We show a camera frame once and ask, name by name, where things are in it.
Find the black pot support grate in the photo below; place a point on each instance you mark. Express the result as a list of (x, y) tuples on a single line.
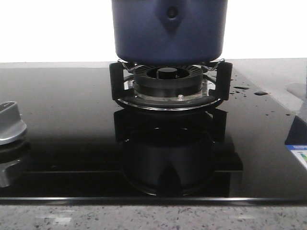
[(215, 88)]

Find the black gas burner head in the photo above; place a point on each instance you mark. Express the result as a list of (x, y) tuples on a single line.
[(168, 81)]

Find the silver stove control knob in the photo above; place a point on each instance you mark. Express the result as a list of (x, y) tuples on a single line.
[(12, 127)]

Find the dark blue cooking pot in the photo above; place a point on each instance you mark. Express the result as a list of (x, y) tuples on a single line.
[(169, 32)]

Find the blue energy label sticker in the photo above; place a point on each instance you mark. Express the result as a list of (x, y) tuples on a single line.
[(300, 152)]

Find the black glass cooktop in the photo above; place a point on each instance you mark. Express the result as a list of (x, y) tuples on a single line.
[(82, 148)]

